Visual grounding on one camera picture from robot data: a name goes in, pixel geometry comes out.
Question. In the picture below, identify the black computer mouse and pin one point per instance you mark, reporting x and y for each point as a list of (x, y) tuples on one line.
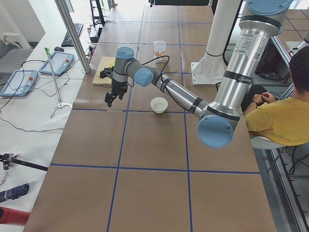
[(60, 49)]

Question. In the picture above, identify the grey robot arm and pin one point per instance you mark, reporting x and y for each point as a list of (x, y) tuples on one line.
[(260, 20)]

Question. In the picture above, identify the blue teach pendant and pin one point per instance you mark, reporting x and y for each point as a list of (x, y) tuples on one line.
[(19, 83), (60, 61)]

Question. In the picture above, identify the red cylinder object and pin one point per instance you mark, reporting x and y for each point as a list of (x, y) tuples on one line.
[(11, 216)]

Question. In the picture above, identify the blue teach pendant far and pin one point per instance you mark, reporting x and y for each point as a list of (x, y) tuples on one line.
[(60, 61)]

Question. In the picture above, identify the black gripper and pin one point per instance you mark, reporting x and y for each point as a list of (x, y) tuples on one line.
[(117, 86)]

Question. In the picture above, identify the black tripod rod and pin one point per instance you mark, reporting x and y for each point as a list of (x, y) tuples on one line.
[(8, 159)]

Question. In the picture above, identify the wooden cutting board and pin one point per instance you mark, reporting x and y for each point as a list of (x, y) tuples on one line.
[(100, 78)]

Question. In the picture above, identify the white clear egg box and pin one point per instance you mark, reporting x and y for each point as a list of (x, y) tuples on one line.
[(159, 46)]

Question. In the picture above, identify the blue teach pendant near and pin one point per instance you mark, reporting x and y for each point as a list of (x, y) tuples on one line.
[(19, 83)]

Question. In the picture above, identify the grabber stick green tip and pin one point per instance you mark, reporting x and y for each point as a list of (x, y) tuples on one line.
[(60, 104)]

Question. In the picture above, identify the white office chair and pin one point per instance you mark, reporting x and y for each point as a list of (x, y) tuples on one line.
[(12, 55)]

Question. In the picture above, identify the white round bowl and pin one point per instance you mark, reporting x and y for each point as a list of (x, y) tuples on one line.
[(159, 105)]

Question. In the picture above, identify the aluminium frame post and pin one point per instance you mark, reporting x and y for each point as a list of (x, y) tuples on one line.
[(64, 12)]

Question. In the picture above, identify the lemon slice front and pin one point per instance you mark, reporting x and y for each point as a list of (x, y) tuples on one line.
[(111, 64)]

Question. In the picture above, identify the folded dark umbrella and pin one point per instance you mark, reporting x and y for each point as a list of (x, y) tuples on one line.
[(14, 193)]

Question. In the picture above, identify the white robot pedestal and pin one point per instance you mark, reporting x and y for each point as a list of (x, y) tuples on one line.
[(210, 69)]

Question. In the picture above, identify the person in yellow shirt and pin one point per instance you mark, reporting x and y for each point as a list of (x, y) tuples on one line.
[(284, 122)]

